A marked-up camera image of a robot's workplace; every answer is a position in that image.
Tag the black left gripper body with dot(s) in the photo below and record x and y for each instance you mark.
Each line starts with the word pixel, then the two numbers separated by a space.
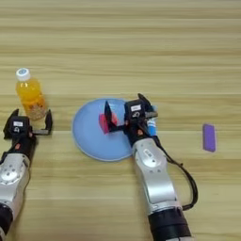
pixel 23 142

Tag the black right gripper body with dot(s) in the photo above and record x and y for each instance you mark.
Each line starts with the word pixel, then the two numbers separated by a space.
pixel 136 131

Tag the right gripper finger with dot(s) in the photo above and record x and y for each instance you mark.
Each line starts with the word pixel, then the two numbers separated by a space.
pixel 108 117
pixel 145 99

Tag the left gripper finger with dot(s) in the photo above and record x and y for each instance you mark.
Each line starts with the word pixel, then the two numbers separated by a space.
pixel 8 124
pixel 48 120

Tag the red cube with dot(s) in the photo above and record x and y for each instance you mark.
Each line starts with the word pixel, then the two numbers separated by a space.
pixel 103 124

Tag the orange juice bottle white cap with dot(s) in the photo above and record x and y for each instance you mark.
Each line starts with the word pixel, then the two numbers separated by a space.
pixel 31 95

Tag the purple rectangular block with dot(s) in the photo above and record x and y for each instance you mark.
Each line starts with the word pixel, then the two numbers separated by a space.
pixel 209 138

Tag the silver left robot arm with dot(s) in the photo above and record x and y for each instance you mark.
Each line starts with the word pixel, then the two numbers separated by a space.
pixel 11 182

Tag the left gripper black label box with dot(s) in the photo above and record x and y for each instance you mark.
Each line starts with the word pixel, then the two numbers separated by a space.
pixel 19 125

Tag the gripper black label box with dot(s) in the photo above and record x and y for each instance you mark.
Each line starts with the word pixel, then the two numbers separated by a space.
pixel 19 125
pixel 135 109

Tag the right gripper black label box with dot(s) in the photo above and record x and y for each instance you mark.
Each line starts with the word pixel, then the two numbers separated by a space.
pixel 135 109

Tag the blue glue stick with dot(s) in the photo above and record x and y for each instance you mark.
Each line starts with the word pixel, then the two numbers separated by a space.
pixel 152 127

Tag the light blue round plate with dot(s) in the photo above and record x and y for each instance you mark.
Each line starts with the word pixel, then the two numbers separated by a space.
pixel 88 135

